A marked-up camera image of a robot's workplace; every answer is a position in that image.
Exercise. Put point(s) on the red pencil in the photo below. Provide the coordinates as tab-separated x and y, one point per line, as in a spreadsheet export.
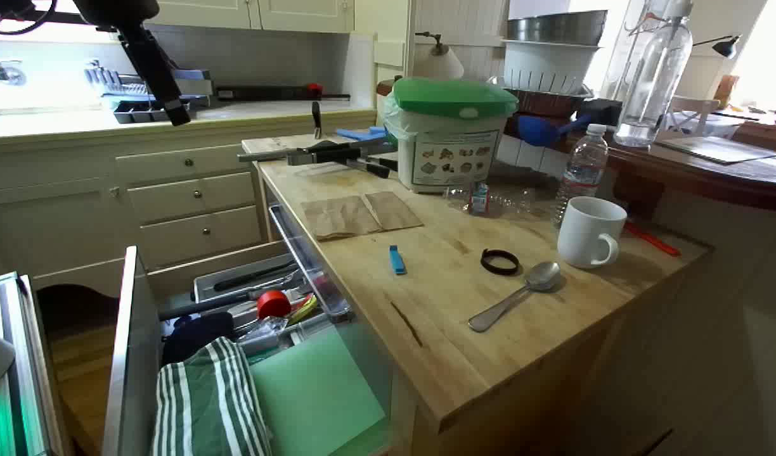
655	243

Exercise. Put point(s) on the dark ice cube tray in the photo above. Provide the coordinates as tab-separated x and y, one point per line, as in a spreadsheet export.
151	111

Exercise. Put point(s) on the white plastic colander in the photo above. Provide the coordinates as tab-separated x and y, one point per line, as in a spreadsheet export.
545	67

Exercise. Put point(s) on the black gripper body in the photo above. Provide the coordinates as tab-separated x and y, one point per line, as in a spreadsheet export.
118	11

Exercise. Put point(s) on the dark quilted pot holder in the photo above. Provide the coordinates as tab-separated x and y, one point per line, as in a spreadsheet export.
195	334

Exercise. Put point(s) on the green white striped towel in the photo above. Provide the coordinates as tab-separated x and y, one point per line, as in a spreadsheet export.
207	406

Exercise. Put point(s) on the stainless steel bowl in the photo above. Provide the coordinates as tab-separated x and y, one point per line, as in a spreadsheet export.
557	27

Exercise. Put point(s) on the grey cutlery tray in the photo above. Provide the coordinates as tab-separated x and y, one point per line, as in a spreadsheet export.
203	293

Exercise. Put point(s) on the steel fronted drawer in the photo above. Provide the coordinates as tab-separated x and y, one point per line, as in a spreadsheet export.
126	364

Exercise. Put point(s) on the large clear glass jug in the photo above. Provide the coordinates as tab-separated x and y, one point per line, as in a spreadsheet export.
655	77

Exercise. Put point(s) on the black camera stand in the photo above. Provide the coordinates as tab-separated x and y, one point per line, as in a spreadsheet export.
318	122

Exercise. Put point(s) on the metal spoon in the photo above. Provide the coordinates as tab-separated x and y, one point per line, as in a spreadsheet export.
542	278

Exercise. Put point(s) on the white bin with green lid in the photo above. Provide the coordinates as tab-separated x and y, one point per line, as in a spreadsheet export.
447	160

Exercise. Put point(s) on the chrome faucet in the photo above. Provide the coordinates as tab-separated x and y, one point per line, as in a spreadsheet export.
8	75

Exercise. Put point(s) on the cream wall cabinet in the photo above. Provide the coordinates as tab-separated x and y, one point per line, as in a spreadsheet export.
238	13

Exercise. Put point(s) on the blue cloth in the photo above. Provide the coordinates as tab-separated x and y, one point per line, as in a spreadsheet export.
364	135

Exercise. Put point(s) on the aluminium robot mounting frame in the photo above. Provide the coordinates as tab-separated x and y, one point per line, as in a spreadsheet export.
30	381

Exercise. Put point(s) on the grey dish rack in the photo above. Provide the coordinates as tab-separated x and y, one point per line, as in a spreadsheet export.
195	88

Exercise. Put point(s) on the black desk lamp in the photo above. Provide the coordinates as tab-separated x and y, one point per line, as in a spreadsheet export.
727	48

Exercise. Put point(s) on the small glass jar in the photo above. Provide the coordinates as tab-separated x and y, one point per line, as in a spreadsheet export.
481	201

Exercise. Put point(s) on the red ball knob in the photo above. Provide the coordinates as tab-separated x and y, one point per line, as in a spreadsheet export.
315	89

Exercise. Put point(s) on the white shade desk lamp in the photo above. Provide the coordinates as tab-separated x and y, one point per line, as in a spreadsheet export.
441	64

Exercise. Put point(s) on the brown paper sheet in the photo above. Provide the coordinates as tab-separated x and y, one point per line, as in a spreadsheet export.
347	216

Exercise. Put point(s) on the red round utensil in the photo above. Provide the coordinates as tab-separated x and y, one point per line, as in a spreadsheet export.
274	306

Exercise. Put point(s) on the yellow green utensil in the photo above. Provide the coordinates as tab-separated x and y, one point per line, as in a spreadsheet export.
304	310

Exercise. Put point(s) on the dark wooden counter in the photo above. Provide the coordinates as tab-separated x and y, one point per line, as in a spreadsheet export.
744	182

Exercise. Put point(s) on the clear plastic water bottle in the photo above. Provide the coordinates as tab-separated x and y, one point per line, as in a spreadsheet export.
588	169

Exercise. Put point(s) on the cream kitchen base cabinet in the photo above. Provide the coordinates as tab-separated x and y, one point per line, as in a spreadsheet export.
186	193

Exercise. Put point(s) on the blue bowl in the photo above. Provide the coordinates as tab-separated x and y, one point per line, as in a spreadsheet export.
542	131

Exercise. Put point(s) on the light green cutting mat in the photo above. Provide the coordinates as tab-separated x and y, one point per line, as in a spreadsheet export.
312	396

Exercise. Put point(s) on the white ceramic mug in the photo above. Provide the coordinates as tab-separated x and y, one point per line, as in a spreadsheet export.
588	229

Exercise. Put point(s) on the grey flat tray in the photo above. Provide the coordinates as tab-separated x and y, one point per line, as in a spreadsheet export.
708	150

